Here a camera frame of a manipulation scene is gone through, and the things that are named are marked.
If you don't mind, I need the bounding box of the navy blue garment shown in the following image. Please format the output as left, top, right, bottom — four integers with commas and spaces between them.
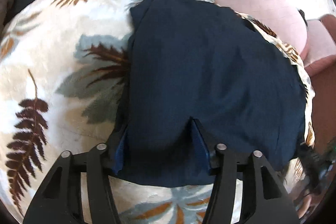
113, 0, 306, 187

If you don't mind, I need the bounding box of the cream leaf-print fleece blanket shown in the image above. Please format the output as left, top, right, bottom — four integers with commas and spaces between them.
1, 0, 315, 223

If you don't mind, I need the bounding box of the small black object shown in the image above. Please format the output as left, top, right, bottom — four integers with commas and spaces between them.
298, 9, 308, 26

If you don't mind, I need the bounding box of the reddish brown bed frame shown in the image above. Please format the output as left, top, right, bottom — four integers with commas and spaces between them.
303, 13, 335, 151

